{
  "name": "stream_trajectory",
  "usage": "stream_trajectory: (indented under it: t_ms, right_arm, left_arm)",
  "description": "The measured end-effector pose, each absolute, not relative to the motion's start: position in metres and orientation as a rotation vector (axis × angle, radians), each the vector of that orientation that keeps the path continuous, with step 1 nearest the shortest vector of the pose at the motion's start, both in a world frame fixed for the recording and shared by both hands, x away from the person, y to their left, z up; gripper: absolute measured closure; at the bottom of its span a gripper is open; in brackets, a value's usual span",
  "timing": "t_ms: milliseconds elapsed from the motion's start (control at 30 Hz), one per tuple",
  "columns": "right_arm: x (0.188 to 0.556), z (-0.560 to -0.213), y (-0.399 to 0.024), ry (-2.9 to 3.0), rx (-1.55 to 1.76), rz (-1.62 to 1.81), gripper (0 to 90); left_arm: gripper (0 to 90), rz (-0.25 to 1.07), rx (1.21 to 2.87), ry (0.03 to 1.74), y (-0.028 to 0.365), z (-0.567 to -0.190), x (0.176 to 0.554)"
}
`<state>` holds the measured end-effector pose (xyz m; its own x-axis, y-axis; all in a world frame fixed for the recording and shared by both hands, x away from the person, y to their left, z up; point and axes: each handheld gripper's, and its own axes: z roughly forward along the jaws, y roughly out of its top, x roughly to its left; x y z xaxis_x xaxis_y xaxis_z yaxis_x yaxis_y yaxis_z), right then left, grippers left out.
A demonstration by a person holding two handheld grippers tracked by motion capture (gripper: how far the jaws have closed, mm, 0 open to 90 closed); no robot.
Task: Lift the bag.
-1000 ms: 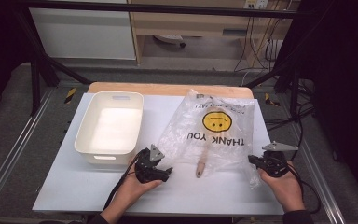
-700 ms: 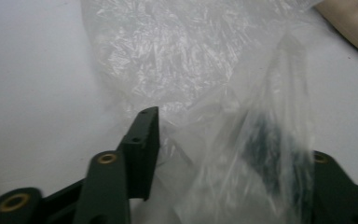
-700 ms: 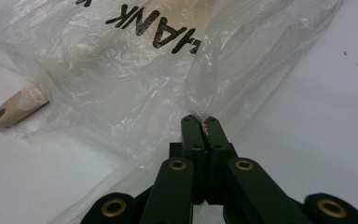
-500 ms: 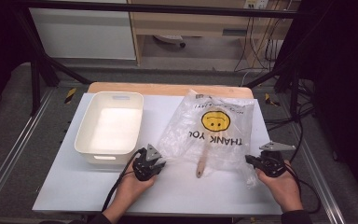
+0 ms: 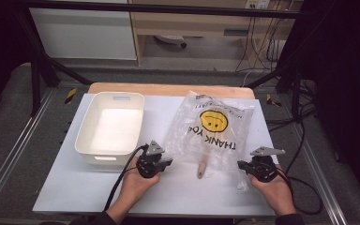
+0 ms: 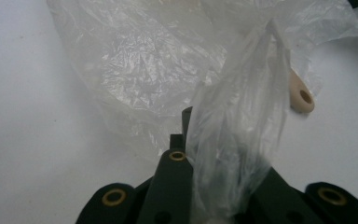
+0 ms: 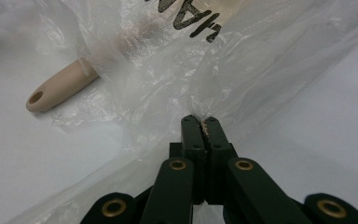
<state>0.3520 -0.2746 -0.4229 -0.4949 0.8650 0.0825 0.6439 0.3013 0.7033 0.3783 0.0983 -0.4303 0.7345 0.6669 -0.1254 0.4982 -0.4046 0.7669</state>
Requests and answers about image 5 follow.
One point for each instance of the person's right hand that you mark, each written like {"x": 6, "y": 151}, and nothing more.
{"x": 275, "y": 195}

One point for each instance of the yellow black tape marker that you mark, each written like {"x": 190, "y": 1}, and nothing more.
{"x": 272, "y": 100}
{"x": 71, "y": 96}

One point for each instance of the black metal stand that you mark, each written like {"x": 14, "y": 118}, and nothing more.
{"x": 295, "y": 84}
{"x": 36, "y": 81}

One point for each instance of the aluminium floor rail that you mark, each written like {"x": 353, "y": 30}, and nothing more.
{"x": 18, "y": 137}
{"x": 318, "y": 175}

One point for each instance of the black metal frame crossbar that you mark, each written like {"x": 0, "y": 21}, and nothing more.
{"x": 168, "y": 8}

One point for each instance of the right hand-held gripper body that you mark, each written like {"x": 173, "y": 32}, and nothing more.
{"x": 264, "y": 168}

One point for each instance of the beige silicone ladle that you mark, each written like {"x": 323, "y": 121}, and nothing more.
{"x": 202, "y": 170}

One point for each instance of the white chair base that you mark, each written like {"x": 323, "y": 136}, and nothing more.
{"x": 170, "y": 39}

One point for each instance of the white power strip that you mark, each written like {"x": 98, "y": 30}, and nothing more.
{"x": 258, "y": 3}

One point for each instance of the white cabinet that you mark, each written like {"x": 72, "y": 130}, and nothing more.
{"x": 84, "y": 34}

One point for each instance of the white plastic storage bin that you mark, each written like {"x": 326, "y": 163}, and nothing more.
{"x": 115, "y": 134}

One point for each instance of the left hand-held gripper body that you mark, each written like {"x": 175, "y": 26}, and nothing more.
{"x": 148, "y": 164}

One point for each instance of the clear smiley face plastic bag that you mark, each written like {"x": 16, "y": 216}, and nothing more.
{"x": 218, "y": 143}

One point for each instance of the wooden desk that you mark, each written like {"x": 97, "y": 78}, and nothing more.
{"x": 193, "y": 23}

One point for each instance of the person's left hand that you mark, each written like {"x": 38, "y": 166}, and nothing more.
{"x": 134, "y": 187}

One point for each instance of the wooden board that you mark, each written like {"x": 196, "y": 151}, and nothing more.
{"x": 168, "y": 90}

